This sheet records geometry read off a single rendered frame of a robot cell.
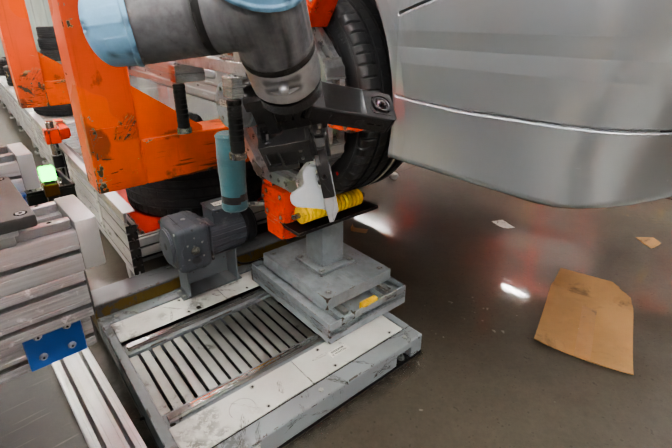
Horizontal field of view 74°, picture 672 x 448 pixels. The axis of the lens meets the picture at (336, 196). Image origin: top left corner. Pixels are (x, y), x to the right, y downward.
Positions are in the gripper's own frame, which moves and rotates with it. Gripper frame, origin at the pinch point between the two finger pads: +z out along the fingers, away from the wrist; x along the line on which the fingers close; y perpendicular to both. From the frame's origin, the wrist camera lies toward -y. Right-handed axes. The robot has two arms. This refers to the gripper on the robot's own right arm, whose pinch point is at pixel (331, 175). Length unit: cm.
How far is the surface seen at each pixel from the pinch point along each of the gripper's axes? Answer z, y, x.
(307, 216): 64, 13, -28
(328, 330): 89, 13, 1
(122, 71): 41, 65, -79
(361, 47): 24, -10, -51
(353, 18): 21, -10, -59
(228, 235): 91, 46, -39
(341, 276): 95, 7, -18
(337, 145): 41, 0, -35
